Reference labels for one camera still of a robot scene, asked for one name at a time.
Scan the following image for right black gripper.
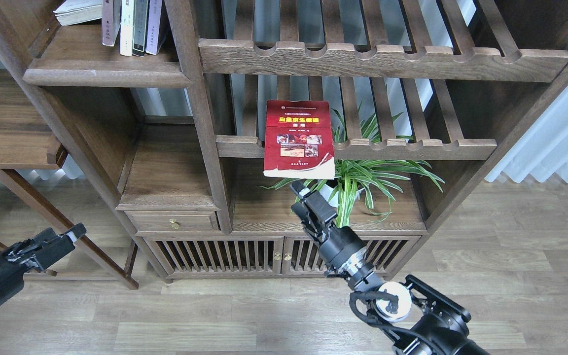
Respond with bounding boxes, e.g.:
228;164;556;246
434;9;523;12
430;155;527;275
290;180;369;277

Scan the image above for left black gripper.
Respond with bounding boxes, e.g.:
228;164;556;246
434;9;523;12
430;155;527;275
0;223;87;306

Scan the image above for red book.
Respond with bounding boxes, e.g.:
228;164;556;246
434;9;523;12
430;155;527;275
264;100;335;179

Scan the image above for yellow green book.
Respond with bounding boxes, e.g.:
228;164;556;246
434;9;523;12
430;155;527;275
53;0;102;26

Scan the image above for dark maroon book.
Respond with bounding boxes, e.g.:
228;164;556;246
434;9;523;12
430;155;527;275
101;0;122;47

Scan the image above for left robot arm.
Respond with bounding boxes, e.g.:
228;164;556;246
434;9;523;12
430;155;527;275
0;223;87;306

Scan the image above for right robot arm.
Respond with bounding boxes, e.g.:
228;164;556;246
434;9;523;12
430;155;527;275
290;180;486;355

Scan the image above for white plant pot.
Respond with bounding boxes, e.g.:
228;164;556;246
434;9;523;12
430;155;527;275
314;179;364;209

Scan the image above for brass cabinet door knobs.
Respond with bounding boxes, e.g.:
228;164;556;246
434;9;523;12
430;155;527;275
273;252;292;261

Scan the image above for spider plant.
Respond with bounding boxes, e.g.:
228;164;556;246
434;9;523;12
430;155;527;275
271;121;443;227

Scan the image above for dark wooden bookshelf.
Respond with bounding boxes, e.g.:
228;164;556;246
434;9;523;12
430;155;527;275
0;0;568;282

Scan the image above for brass drawer knob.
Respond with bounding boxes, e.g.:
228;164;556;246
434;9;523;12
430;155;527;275
169;218;180;230

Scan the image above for lavender standing book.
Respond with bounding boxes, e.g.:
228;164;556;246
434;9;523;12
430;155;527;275
145;0;169;55

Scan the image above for white standing book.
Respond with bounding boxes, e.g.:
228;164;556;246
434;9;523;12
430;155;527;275
119;0;135;56

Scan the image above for dark green standing book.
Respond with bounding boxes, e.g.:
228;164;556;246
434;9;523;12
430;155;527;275
132;0;149;57

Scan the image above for white curtain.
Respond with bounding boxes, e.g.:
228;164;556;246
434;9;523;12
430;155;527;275
485;87;568;183

